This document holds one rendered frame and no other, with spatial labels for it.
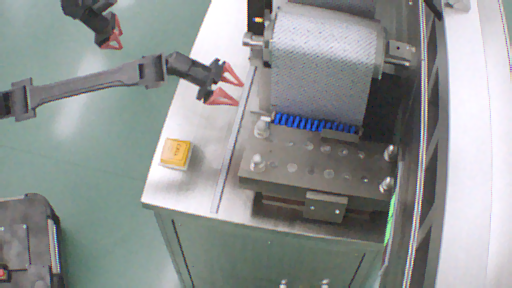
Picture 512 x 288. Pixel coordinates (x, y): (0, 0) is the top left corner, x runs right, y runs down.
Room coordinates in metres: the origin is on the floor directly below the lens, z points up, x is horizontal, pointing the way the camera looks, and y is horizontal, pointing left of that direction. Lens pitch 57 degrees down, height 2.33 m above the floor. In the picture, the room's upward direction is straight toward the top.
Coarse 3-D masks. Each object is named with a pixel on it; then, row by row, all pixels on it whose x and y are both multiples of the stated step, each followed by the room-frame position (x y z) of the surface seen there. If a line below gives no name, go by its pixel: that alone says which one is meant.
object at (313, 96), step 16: (272, 80) 0.93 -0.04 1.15; (288, 80) 0.92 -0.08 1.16; (304, 80) 0.92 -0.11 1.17; (320, 80) 0.91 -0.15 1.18; (336, 80) 0.90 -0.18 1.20; (272, 96) 0.93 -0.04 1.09; (288, 96) 0.92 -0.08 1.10; (304, 96) 0.92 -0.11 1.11; (320, 96) 0.91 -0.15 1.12; (336, 96) 0.90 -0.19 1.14; (352, 96) 0.89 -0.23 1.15; (288, 112) 0.92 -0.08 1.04; (304, 112) 0.91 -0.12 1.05; (320, 112) 0.91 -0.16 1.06; (336, 112) 0.90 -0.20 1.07; (352, 112) 0.89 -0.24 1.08
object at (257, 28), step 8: (248, 0) 1.28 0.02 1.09; (256, 0) 1.28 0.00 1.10; (264, 0) 1.28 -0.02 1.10; (272, 0) 1.42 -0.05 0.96; (248, 8) 1.28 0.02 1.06; (256, 8) 1.28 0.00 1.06; (264, 8) 1.28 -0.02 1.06; (248, 16) 1.28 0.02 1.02; (256, 16) 1.28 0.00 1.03; (264, 16) 1.29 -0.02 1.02; (248, 24) 1.28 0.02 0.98; (256, 24) 1.28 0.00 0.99; (256, 32) 1.28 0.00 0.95
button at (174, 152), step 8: (168, 144) 0.90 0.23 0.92; (176, 144) 0.90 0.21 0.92; (184, 144) 0.90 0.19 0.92; (168, 152) 0.88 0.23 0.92; (176, 152) 0.88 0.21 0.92; (184, 152) 0.88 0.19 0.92; (160, 160) 0.86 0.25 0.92; (168, 160) 0.85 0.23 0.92; (176, 160) 0.85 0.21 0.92; (184, 160) 0.85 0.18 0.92
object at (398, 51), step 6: (390, 42) 0.95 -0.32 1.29; (396, 42) 0.95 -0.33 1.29; (390, 48) 0.93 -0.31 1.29; (396, 48) 0.93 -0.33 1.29; (402, 48) 0.94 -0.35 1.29; (390, 54) 0.91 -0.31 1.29; (396, 54) 0.91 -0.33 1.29; (402, 54) 0.92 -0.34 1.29; (408, 54) 0.92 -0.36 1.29; (402, 60) 0.91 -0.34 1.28; (408, 60) 0.90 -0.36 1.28
